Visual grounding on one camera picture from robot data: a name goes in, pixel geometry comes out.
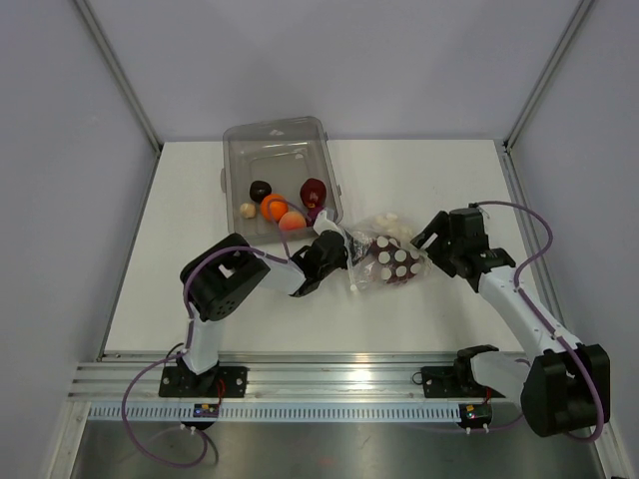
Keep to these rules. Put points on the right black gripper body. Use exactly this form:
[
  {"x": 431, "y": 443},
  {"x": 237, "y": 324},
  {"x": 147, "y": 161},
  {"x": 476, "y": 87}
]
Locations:
[{"x": 444, "y": 253}]

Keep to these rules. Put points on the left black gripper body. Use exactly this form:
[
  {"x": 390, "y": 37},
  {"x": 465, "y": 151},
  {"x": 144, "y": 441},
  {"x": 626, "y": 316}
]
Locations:
[{"x": 341, "y": 260}]

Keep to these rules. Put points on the fake white radish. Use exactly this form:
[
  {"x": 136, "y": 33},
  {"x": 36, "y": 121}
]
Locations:
[{"x": 392, "y": 225}]

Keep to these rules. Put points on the fake purple onion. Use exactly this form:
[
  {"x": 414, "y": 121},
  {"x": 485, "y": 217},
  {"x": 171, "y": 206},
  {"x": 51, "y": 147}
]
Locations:
[{"x": 312, "y": 214}]

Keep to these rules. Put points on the fake purple grapes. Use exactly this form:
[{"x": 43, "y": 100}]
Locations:
[{"x": 392, "y": 263}]

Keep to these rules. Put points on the fake peach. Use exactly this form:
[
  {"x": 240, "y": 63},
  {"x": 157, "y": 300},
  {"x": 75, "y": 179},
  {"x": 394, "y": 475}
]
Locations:
[{"x": 292, "y": 221}]

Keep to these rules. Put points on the clear zip top bag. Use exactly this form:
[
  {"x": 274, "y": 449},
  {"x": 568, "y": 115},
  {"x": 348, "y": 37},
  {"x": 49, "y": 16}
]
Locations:
[{"x": 358, "y": 239}]

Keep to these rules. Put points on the fake dark red apple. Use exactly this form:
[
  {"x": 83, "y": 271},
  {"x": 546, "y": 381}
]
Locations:
[{"x": 313, "y": 193}]

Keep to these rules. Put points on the fake orange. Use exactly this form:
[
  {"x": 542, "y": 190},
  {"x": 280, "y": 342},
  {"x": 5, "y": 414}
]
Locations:
[{"x": 274, "y": 207}]

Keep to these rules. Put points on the fake garlic bulb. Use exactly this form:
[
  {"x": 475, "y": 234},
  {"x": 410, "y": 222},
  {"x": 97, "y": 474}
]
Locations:
[{"x": 248, "y": 211}]

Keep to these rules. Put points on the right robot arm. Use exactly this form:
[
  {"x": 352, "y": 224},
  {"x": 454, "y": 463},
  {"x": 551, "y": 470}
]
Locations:
[{"x": 563, "y": 386}]

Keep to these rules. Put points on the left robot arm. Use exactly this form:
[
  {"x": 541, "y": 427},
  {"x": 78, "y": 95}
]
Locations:
[{"x": 216, "y": 283}]

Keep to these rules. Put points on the grey transparent plastic container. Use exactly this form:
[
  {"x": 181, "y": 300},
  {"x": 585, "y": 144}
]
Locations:
[{"x": 283, "y": 153}]

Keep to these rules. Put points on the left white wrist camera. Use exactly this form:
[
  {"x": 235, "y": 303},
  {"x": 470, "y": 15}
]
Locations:
[{"x": 324, "y": 223}]

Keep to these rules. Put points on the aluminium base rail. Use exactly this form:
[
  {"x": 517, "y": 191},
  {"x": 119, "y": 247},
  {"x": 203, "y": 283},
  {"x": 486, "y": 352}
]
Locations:
[{"x": 287, "y": 377}]

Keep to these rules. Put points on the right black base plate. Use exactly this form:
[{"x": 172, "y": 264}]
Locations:
[{"x": 440, "y": 382}]

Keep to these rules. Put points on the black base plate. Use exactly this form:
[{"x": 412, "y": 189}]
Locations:
[
  {"x": 221, "y": 381},
  {"x": 440, "y": 382}
]

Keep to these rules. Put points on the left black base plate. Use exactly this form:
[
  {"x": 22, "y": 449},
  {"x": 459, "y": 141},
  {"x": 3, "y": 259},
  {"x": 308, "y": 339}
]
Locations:
[{"x": 221, "y": 381}]

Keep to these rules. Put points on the right aluminium frame post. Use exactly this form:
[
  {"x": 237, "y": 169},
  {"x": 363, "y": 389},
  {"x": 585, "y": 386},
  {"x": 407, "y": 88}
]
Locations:
[{"x": 558, "y": 54}]

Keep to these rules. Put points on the aluminium frame post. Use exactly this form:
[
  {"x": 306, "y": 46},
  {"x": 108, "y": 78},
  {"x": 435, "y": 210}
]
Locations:
[
  {"x": 558, "y": 54},
  {"x": 99, "y": 37}
]

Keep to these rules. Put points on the white slotted cable duct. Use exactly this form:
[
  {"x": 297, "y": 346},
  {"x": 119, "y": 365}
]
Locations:
[{"x": 279, "y": 412}]

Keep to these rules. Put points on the left aluminium frame post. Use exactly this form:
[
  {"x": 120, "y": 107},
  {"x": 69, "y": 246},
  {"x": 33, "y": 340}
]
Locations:
[{"x": 99, "y": 37}]

